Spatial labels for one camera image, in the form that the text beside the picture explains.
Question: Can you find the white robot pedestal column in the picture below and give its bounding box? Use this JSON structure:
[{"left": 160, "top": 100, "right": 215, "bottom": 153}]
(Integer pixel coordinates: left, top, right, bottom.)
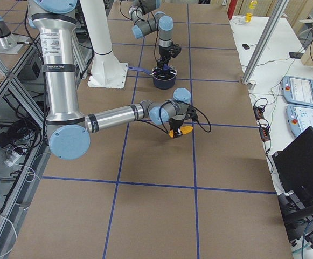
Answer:
[{"left": 80, "top": 0, "right": 128, "bottom": 89}]

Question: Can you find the teach pendant tablet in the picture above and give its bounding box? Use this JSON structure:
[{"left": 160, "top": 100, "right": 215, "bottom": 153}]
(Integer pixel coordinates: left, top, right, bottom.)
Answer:
[
  {"left": 281, "top": 76, "right": 313, "bottom": 107},
  {"left": 286, "top": 104, "right": 313, "bottom": 137}
]

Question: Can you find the black phone on table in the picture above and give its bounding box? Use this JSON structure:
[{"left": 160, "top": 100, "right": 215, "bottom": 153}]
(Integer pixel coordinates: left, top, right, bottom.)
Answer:
[{"left": 242, "top": 44, "right": 250, "bottom": 50}]

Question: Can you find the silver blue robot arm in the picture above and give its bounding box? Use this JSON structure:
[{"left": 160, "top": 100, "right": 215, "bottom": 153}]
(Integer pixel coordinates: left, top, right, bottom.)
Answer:
[
  {"left": 129, "top": 1, "right": 181, "bottom": 71},
  {"left": 28, "top": 1, "right": 196, "bottom": 160}
]

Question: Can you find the yellow cup on table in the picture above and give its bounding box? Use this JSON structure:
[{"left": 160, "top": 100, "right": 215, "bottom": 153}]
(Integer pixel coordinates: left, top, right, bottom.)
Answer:
[{"left": 245, "top": 12, "right": 253, "bottom": 23}]

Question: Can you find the yellow toy corn cob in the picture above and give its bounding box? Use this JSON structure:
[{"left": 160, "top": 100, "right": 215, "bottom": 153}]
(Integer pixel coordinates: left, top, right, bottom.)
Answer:
[{"left": 169, "top": 126, "right": 193, "bottom": 138}]

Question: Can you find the upper teach pendant tablet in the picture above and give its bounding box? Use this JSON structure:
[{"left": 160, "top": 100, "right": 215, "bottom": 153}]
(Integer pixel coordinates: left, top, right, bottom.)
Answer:
[{"left": 281, "top": 76, "right": 313, "bottom": 107}]

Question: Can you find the lower teach pendant tablet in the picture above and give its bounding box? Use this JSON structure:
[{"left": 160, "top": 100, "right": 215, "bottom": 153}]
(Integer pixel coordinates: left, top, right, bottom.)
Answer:
[{"left": 286, "top": 104, "right": 313, "bottom": 137}]

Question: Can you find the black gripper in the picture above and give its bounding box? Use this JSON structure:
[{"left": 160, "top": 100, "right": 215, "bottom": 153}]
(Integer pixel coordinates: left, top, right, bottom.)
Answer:
[
  {"left": 169, "top": 108, "right": 198, "bottom": 138},
  {"left": 157, "top": 40, "right": 182, "bottom": 70}
]

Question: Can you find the black orange adapter box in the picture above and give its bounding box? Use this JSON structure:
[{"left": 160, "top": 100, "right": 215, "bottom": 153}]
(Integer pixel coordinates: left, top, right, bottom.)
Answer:
[{"left": 253, "top": 106, "right": 265, "bottom": 120}]

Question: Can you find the black monitor stand base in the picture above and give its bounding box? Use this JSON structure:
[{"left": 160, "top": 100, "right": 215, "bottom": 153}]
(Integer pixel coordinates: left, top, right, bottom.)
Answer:
[{"left": 278, "top": 190, "right": 313, "bottom": 248}]

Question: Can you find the black laptop computer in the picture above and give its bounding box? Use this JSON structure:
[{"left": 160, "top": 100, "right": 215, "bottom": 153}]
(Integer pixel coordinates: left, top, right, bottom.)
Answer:
[{"left": 272, "top": 126, "right": 313, "bottom": 199}]

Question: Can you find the black power brick floor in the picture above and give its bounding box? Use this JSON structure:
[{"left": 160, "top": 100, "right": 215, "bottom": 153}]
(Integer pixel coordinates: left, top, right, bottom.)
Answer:
[{"left": 0, "top": 132, "right": 11, "bottom": 148}]

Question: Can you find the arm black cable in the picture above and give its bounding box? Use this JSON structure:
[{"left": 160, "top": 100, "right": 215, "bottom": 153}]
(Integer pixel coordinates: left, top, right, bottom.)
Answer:
[
  {"left": 118, "top": 0, "right": 162, "bottom": 64},
  {"left": 137, "top": 101, "right": 212, "bottom": 134}
]

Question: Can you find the dark blue saucepan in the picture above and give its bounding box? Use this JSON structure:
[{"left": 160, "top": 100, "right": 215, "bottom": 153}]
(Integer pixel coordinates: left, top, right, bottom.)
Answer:
[{"left": 128, "top": 66, "right": 176, "bottom": 90}]

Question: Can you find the aluminium frame post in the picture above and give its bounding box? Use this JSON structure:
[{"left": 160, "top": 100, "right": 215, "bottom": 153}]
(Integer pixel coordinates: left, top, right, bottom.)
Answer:
[{"left": 241, "top": 0, "right": 289, "bottom": 90}]

